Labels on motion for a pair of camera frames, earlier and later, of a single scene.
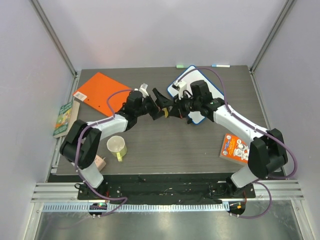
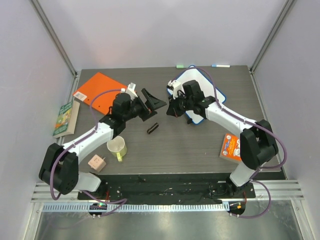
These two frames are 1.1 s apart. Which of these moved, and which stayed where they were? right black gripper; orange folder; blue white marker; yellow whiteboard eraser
Moved: yellow whiteboard eraser
Stayed: orange folder; right black gripper; blue white marker
